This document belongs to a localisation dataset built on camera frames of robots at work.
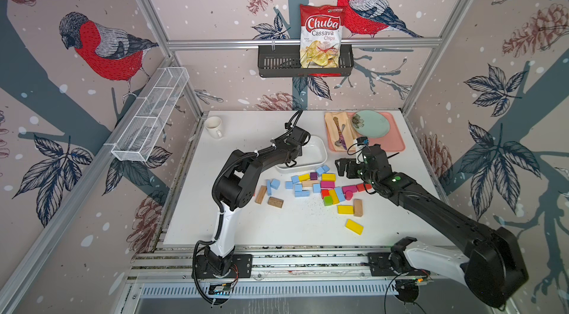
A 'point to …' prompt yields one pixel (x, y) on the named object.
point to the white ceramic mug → (212, 125)
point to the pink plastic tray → (394, 141)
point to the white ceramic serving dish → (313, 155)
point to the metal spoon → (338, 143)
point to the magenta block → (327, 184)
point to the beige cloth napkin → (334, 121)
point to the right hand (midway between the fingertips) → (345, 159)
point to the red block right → (363, 186)
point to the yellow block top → (328, 178)
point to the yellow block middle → (345, 209)
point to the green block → (327, 201)
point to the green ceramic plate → (370, 124)
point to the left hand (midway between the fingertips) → (296, 143)
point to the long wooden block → (261, 194)
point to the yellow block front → (356, 228)
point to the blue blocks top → (322, 169)
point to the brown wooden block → (275, 201)
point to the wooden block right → (358, 207)
